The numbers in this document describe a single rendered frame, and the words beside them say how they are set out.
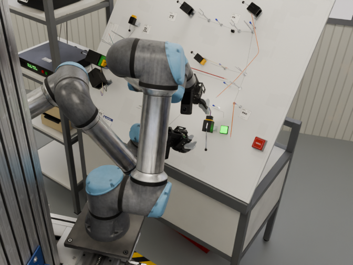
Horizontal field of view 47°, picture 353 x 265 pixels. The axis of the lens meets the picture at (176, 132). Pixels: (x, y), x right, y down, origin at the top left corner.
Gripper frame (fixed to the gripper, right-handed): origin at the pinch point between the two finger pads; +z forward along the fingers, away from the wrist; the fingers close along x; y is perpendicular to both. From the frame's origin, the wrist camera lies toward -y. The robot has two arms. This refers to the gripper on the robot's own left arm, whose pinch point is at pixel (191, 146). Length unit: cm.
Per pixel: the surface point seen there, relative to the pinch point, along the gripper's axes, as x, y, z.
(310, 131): 71, -19, 225
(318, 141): 58, -19, 225
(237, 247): -34, -34, 48
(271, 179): -13, -1, 56
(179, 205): -1, -46, 31
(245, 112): 9.2, 20.2, 24.8
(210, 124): 9.7, 7.1, 11.8
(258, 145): -8.6, 17.0, 25.0
